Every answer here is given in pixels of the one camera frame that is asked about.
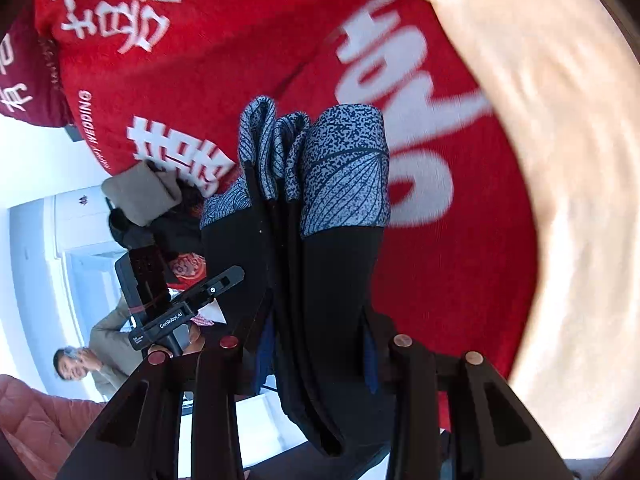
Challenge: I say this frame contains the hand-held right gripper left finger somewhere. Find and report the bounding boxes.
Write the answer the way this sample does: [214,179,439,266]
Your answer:
[55,310,276,480]

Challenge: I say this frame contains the white cabinet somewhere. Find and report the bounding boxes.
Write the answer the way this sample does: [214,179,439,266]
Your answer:
[0,185,132,403]

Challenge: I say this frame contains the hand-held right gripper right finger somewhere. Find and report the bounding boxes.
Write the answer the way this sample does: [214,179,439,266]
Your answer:
[362,310,576,480]

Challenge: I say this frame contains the person's left hand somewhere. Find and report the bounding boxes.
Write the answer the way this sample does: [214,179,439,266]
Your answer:
[149,323,207,362]

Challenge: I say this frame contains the grey folded cloth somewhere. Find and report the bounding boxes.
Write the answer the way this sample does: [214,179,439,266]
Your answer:
[101,160,182,227]

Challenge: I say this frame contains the dark clothes pile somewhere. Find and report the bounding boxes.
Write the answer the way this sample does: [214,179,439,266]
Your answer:
[108,185,207,263]

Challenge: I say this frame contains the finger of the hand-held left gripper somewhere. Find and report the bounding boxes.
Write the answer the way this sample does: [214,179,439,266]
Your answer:
[170,265,246,307]

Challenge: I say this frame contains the dark red printed pillow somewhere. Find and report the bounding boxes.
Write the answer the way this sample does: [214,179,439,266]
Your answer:
[0,20,72,129]

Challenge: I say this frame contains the cream blanket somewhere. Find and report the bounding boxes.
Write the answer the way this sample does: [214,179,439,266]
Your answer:
[407,0,637,461]

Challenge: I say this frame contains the red printed blanket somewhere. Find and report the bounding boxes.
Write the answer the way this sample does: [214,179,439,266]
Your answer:
[34,0,540,433]

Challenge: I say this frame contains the black and blue patterned socks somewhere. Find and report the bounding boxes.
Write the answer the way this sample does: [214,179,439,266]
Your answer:
[200,95,393,458]

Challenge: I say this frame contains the red patterned cloth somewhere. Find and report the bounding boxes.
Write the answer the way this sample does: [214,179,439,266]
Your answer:
[166,254,207,292]

